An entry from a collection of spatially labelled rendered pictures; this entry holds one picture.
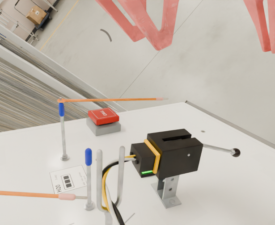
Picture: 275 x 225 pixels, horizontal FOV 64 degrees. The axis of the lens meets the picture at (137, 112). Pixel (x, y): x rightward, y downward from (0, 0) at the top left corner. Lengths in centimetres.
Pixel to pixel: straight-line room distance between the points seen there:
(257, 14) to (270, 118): 127
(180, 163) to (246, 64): 157
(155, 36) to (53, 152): 29
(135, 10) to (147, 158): 15
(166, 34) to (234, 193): 26
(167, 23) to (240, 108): 145
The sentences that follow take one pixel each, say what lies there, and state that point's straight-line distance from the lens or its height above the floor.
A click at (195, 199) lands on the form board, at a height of 106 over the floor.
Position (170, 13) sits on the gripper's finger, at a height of 127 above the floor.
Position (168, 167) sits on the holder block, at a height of 114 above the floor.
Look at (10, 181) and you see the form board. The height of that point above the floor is 123.
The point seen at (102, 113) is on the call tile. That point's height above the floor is 111.
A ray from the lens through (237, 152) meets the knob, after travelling 36.
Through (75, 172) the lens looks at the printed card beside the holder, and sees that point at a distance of 36.
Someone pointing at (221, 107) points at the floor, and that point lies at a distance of 167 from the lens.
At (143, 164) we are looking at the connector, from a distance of 25.
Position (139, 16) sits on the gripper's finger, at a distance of 18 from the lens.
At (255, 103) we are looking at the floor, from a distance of 161.
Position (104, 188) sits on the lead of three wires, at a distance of 20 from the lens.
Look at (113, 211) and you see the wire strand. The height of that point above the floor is 123.
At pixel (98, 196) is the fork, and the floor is 125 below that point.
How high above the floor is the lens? 136
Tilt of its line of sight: 40 degrees down
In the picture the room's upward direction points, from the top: 55 degrees counter-clockwise
